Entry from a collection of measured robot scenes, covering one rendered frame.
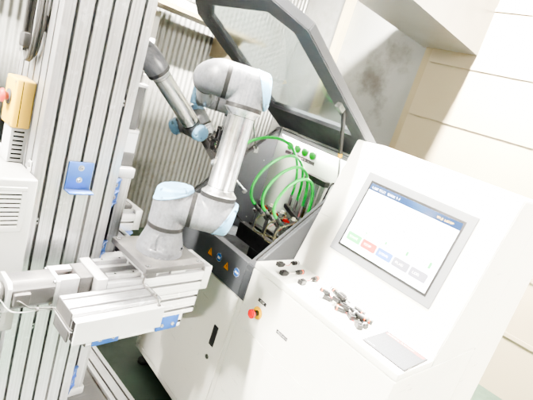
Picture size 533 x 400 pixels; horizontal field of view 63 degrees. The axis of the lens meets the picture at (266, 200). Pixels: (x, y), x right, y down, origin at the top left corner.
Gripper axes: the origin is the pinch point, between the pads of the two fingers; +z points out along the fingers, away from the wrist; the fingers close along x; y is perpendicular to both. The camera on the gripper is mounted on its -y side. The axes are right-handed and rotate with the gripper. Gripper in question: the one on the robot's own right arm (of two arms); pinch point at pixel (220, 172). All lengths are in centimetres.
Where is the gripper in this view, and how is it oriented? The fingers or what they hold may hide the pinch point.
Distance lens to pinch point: 192.9
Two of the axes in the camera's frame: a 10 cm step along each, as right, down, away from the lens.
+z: -3.0, 9.2, 2.4
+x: 6.1, 3.8, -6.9
